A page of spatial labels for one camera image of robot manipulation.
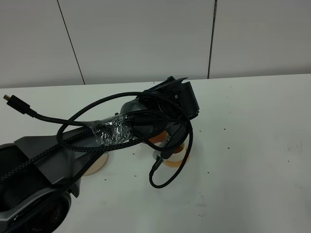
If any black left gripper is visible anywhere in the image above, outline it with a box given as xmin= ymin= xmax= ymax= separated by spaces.
xmin=145 ymin=76 xmax=200 ymax=119

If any brown clay teapot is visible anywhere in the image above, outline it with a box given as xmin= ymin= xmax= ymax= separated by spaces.
xmin=148 ymin=131 xmax=168 ymax=144

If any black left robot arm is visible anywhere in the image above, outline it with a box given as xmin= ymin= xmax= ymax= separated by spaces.
xmin=0 ymin=77 xmax=199 ymax=233

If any beige round teapot coaster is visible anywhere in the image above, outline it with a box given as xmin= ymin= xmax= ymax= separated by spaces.
xmin=83 ymin=154 xmax=109 ymax=176

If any near white teacup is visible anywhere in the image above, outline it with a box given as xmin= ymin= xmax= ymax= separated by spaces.
xmin=153 ymin=142 xmax=187 ymax=163

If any near orange cup coaster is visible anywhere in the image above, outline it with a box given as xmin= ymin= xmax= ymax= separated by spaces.
xmin=163 ymin=144 xmax=187 ymax=167

